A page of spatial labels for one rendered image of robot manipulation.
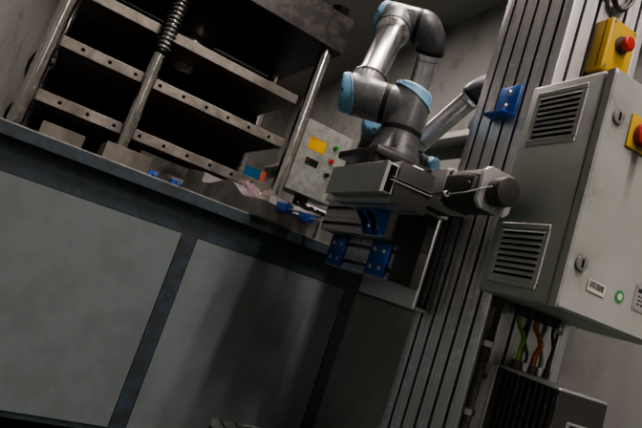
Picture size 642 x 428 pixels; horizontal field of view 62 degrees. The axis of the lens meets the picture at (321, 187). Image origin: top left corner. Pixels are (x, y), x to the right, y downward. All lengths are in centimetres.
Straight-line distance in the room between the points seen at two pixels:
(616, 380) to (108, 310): 288
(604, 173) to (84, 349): 141
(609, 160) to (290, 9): 196
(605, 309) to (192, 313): 117
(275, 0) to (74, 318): 174
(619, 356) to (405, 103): 255
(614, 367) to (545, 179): 263
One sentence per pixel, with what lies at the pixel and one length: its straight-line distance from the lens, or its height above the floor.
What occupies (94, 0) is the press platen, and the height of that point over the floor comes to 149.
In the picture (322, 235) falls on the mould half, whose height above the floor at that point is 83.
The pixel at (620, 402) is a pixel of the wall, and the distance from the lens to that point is 366.
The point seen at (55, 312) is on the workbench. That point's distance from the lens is 171.
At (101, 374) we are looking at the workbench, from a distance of 177.
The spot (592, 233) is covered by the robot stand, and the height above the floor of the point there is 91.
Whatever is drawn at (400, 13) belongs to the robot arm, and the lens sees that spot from 183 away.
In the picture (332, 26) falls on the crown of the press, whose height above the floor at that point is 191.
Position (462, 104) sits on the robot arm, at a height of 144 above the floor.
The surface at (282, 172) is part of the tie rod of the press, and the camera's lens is 266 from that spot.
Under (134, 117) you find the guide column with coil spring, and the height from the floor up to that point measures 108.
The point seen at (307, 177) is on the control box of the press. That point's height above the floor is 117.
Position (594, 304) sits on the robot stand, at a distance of 111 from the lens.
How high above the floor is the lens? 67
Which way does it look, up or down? 9 degrees up
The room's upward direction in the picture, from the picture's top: 19 degrees clockwise
